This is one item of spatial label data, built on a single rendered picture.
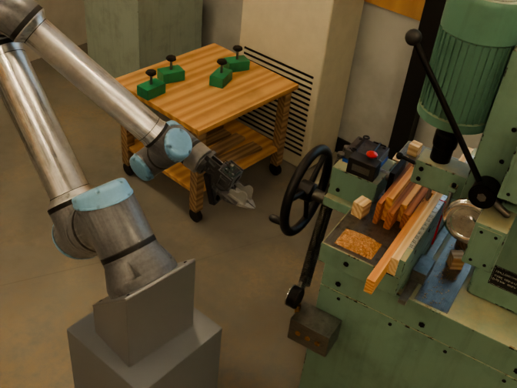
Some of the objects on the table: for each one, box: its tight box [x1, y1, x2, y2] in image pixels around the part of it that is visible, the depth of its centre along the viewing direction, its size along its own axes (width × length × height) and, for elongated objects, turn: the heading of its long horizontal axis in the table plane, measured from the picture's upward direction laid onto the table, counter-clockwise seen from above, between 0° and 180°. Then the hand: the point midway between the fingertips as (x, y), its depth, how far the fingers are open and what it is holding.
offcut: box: [351, 196, 372, 219], centre depth 167 cm, size 4×3×4 cm
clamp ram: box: [379, 159, 407, 192], centre depth 174 cm, size 9×8×9 cm
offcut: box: [407, 140, 423, 158], centre depth 193 cm, size 3×3×4 cm
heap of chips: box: [334, 229, 382, 260], centre depth 158 cm, size 7×10×2 cm
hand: (250, 207), depth 198 cm, fingers closed
